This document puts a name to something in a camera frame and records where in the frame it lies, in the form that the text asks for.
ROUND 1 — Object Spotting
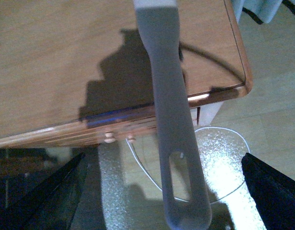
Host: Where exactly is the light grey curtain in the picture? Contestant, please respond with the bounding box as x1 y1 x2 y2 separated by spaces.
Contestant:
231 0 295 24

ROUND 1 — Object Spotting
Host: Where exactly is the grey brush handle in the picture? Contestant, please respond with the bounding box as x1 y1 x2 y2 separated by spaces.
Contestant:
134 0 212 230

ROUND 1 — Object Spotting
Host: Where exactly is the wooden nightstand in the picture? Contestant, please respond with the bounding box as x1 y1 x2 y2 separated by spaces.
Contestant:
0 0 252 148

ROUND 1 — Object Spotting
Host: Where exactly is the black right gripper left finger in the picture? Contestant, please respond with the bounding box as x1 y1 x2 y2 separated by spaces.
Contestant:
0 153 87 230

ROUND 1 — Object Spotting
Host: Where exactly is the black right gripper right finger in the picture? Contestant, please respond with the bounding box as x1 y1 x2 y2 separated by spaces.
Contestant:
241 153 295 230

